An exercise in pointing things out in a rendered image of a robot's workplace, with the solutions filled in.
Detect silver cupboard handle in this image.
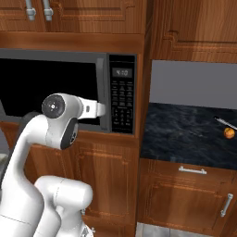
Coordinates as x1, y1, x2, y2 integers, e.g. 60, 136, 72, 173
219, 193, 234, 218
25, 0, 37, 22
42, 0, 55, 22

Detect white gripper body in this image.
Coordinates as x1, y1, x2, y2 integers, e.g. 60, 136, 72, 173
95, 102, 107, 119

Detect black glass microwave door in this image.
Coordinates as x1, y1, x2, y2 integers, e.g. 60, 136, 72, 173
0, 50, 109, 133

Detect wooden drawer front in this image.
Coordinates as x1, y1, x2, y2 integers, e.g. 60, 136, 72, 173
139, 158, 237, 190

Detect wooden base cupboard door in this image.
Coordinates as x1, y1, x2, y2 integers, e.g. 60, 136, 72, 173
75, 143, 138, 226
137, 176, 233, 237

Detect wooden wall cupboard door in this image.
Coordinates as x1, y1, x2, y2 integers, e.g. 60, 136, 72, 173
0, 0, 42, 32
40, 0, 146, 35
151, 0, 237, 65

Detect dark grey microwave door handle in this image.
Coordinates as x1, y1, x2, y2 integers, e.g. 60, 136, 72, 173
95, 57, 106, 131

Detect black handled knife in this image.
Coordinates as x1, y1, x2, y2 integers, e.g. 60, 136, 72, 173
214, 116, 237, 131

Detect silver drawer handle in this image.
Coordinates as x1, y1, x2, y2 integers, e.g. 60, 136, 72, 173
178, 166, 208, 176

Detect orange round fruit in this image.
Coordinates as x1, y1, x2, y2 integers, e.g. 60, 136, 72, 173
223, 127, 236, 140

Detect black microwave oven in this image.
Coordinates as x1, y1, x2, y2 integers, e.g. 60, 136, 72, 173
0, 48, 138, 135

